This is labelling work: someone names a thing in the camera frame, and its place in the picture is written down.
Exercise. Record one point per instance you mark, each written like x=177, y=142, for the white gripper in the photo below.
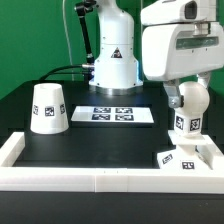
x=173, y=51

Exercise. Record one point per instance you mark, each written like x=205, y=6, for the white lamp bulb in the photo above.
x=188, y=118

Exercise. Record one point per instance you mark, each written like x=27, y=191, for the white lamp base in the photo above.
x=192, y=153

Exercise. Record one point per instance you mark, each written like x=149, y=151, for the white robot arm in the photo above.
x=116, y=69

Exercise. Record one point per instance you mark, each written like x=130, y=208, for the white lamp shade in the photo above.
x=48, y=109

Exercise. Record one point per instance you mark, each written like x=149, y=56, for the white marker plate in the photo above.
x=112, y=114

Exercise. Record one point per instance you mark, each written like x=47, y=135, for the white U-shaped table fence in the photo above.
x=14, y=178

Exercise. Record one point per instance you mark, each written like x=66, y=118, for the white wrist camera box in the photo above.
x=181, y=11

